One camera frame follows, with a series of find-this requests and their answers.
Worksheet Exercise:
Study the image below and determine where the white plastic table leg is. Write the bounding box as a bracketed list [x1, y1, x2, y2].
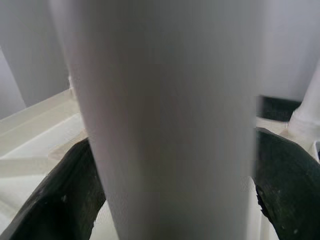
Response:
[287, 69, 320, 146]
[48, 0, 263, 240]

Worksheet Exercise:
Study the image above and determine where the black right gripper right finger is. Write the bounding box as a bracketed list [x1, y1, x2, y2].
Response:
[252, 126, 320, 240]

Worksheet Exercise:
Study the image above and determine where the black cloth table cover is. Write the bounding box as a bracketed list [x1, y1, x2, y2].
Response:
[259, 96, 305, 123]

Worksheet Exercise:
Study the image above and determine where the white plastic table top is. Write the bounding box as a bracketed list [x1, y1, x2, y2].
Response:
[0, 88, 320, 240]

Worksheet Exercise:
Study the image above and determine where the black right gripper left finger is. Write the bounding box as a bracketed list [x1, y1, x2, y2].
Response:
[0, 136, 107, 240]

